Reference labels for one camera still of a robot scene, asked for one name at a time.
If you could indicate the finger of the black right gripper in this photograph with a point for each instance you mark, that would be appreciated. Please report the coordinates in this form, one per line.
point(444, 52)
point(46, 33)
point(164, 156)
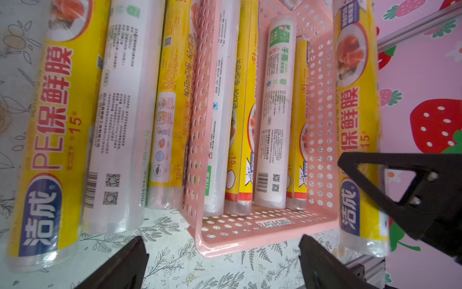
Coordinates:
point(430, 210)

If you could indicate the pink perforated plastic basket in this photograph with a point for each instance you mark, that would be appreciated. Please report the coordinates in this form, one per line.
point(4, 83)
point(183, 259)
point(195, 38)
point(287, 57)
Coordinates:
point(229, 234)

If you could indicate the white green plastic wrap roll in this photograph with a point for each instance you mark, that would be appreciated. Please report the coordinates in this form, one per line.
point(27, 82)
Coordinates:
point(276, 109)
point(117, 179)

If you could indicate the yellow plastic wrap roll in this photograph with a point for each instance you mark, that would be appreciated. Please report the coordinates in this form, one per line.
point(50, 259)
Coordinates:
point(173, 105)
point(241, 160)
point(47, 211)
point(297, 188)
point(363, 226)

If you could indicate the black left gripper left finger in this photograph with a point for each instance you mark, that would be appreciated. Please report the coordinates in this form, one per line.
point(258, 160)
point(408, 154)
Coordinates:
point(124, 270)

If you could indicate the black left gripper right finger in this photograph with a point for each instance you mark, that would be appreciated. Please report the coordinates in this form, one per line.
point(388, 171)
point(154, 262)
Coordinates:
point(322, 270)

